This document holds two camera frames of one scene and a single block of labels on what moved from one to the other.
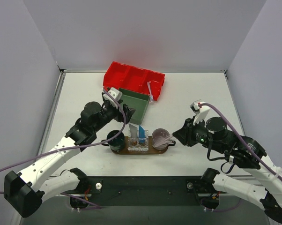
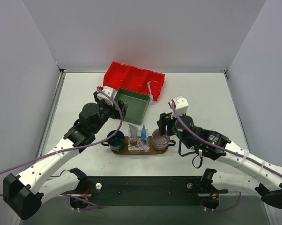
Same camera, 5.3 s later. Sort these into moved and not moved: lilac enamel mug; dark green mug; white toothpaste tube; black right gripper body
Moved: black right gripper body
Not moved: dark green mug; lilac enamel mug; white toothpaste tube
